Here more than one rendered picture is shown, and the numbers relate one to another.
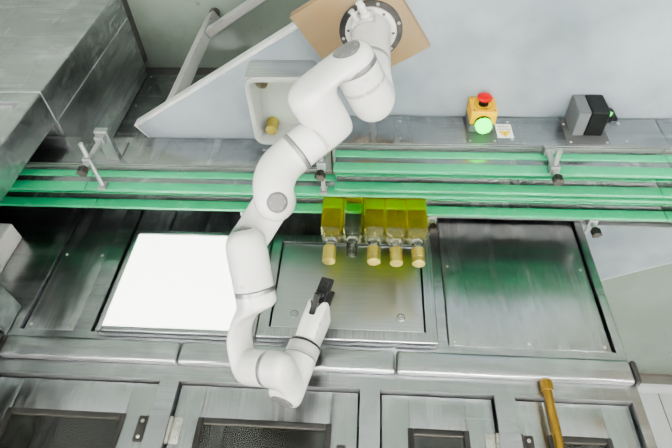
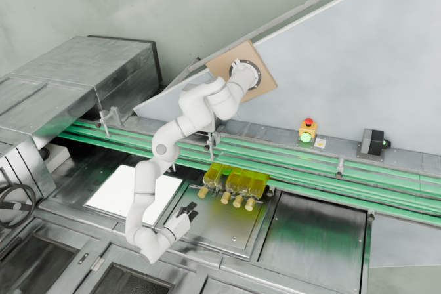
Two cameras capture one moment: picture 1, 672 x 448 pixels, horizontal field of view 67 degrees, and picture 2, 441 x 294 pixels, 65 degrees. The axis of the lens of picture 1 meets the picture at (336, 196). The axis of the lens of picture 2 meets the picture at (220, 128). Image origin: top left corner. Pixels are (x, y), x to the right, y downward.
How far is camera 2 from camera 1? 51 cm
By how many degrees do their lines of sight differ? 18
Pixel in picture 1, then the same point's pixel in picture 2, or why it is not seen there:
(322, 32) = (220, 73)
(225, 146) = not seen: hidden behind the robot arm
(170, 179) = (140, 138)
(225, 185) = not seen: hidden behind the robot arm
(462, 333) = (268, 257)
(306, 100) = (184, 102)
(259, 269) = (146, 182)
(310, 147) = (185, 125)
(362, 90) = (215, 102)
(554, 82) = (352, 119)
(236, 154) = not seen: hidden behind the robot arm
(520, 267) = (321, 230)
